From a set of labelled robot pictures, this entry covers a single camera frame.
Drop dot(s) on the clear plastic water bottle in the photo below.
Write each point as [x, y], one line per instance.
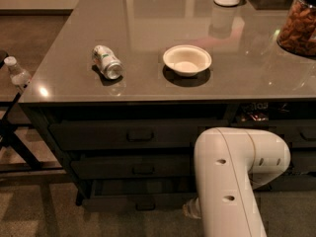
[20, 77]

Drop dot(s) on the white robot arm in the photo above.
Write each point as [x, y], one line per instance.
[229, 164]

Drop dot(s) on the white paper bowl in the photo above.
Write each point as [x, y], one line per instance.
[187, 60]

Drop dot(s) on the dark cabinet with grey top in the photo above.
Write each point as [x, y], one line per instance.
[247, 66]

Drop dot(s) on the snack packets in drawer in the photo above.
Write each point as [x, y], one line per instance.
[261, 111]

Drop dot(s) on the silver soda can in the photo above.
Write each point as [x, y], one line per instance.
[107, 63]

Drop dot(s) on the jar of nuts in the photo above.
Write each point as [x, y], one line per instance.
[298, 34]

